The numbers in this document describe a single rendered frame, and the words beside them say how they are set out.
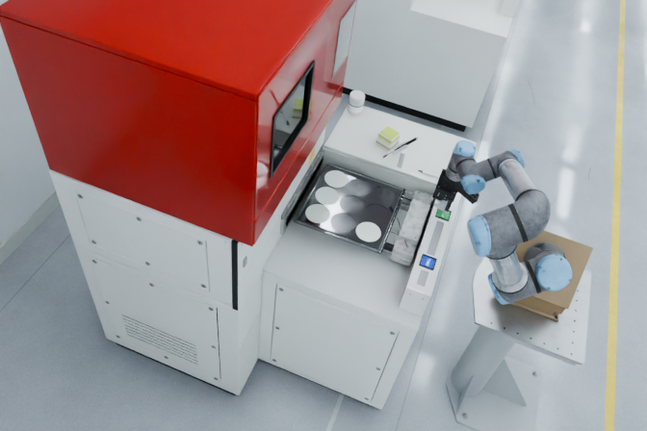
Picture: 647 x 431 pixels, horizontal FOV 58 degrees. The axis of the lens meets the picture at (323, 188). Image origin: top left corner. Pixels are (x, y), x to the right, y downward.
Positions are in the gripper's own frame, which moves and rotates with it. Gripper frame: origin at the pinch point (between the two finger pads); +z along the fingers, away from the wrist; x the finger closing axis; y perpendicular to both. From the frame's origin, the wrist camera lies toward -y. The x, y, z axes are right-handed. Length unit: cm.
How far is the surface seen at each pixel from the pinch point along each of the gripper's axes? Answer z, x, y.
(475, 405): 97, 22, -45
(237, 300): 9, 66, 59
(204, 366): 74, 66, 75
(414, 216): 10.1, -0.9, 11.2
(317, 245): 16, 26, 44
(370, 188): 8.2, -6.4, 32.9
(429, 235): 2.1, 12.8, 3.2
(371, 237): 8.1, 18.9, 24.3
